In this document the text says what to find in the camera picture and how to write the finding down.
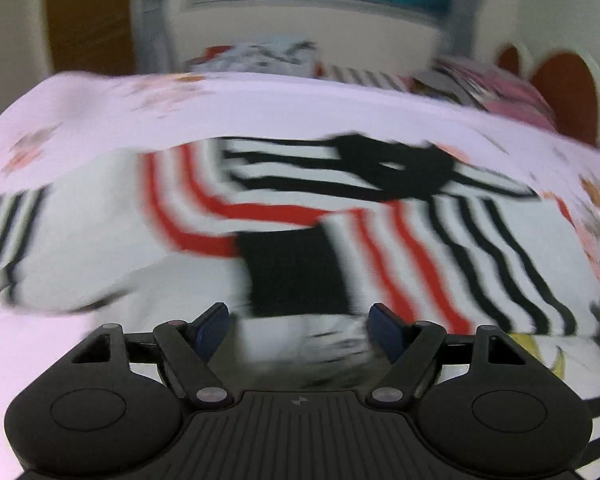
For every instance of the pink clothes pile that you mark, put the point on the pink clothes pile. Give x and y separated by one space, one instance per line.
500 87

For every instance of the red black white striped sweater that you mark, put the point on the red black white striped sweater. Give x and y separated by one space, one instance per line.
290 240

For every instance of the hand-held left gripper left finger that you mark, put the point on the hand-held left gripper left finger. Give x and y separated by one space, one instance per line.
213 326

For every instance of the striped grey white cloth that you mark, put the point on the striped grey white cloth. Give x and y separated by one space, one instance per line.
370 77

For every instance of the grey curtain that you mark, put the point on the grey curtain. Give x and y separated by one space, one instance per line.
462 15
152 10

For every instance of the brown wooden door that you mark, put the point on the brown wooden door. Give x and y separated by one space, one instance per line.
87 15

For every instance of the red cloth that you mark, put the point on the red cloth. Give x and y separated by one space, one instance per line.
211 53

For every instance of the light blue printed garment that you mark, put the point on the light blue printed garment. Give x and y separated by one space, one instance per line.
260 57

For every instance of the brown wooden headboard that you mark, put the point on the brown wooden headboard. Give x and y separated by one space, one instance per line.
562 90

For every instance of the pink floral bedsheet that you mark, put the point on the pink floral bedsheet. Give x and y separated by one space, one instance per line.
105 110

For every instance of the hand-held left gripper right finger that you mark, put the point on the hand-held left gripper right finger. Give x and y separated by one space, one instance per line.
385 327

